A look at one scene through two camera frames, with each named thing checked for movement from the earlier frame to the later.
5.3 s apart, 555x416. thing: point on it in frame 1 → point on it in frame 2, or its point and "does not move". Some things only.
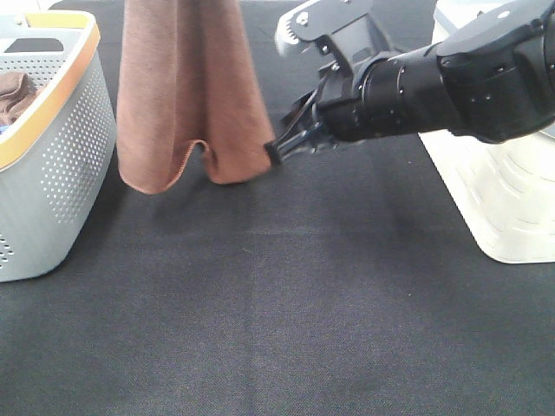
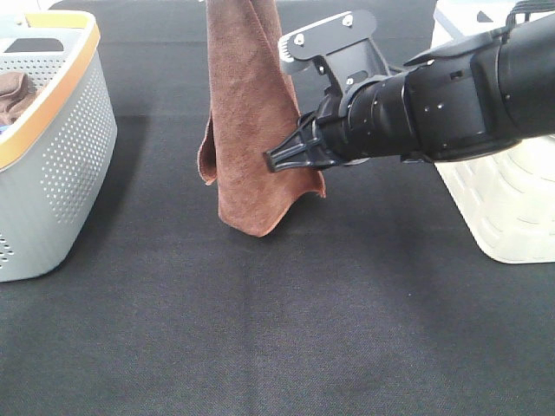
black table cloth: [342, 282] does not move
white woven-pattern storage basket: [506, 189] does not move
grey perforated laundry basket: [57, 160] does not move
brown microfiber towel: [188, 73] → [252, 105]
